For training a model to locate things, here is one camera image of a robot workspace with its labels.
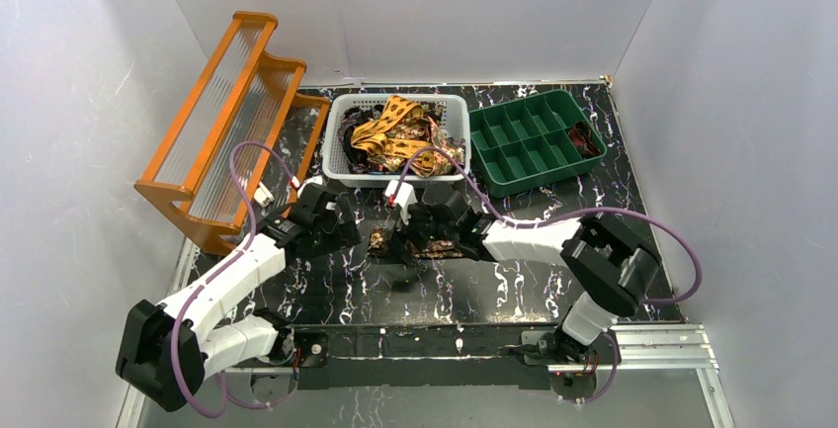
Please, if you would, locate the black brown floral tie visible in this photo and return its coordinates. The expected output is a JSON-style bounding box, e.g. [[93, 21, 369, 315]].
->
[[368, 227, 466, 263]]

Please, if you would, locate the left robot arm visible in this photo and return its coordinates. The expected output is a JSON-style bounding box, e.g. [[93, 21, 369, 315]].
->
[[115, 182, 360, 412]]

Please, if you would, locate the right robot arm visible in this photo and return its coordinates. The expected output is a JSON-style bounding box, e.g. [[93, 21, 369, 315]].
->
[[383, 180, 660, 366]]

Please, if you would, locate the flamingo patterned tie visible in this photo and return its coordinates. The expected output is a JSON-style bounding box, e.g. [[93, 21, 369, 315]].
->
[[411, 120, 465, 177]]

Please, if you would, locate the green compartment tray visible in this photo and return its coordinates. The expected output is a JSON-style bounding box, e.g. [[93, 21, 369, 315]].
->
[[469, 89, 607, 198]]

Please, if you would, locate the yellow patterned tie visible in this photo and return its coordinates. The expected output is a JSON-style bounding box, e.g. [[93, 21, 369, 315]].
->
[[350, 95, 440, 173]]

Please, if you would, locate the white plastic basket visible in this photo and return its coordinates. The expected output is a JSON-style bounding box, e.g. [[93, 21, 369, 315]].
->
[[320, 92, 472, 189]]

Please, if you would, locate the orange wooden rack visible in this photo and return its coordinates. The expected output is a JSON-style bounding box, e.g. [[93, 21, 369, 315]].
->
[[134, 11, 330, 255]]

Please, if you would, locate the rolled dark red tie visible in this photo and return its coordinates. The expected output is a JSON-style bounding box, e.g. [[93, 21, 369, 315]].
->
[[566, 122, 602, 159]]

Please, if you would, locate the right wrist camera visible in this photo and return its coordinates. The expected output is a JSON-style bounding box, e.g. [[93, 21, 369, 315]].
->
[[384, 180, 417, 224]]

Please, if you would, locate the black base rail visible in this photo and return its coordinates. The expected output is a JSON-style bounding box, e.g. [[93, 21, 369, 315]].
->
[[294, 323, 560, 389]]

